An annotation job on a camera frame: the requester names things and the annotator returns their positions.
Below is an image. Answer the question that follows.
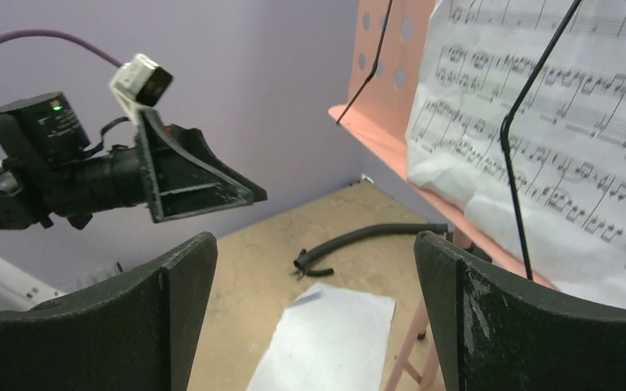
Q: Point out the black foam tube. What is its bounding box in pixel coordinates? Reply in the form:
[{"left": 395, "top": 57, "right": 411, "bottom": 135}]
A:
[{"left": 291, "top": 223, "right": 451, "bottom": 280}]

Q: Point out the pink perforated music stand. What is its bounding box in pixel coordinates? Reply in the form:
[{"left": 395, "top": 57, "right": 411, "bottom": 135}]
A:
[{"left": 328, "top": 1, "right": 525, "bottom": 390}]

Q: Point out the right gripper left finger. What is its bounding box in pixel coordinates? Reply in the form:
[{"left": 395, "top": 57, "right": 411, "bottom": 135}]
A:
[{"left": 0, "top": 232, "right": 218, "bottom": 390}]

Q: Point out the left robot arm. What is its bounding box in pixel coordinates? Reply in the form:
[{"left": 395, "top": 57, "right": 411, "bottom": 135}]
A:
[{"left": 0, "top": 91, "right": 267, "bottom": 231}]

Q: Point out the printed sheet music page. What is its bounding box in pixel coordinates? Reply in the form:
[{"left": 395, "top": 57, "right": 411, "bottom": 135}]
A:
[{"left": 406, "top": 1, "right": 626, "bottom": 308}]

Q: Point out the white paper sheet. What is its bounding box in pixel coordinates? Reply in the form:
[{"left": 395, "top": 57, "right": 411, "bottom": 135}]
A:
[{"left": 248, "top": 283, "right": 395, "bottom": 391}]

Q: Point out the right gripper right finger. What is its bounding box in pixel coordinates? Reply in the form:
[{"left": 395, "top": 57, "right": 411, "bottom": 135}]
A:
[{"left": 414, "top": 231, "right": 626, "bottom": 390}]

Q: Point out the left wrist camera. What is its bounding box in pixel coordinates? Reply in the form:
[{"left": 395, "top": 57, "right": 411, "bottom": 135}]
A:
[{"left": 108, "top": 53, "right": 174, "bottom": 118}]

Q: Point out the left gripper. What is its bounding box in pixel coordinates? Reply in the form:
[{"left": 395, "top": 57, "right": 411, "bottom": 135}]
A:
[{"left": 102, "top": 108, "right": 267, "bottom": 222}]

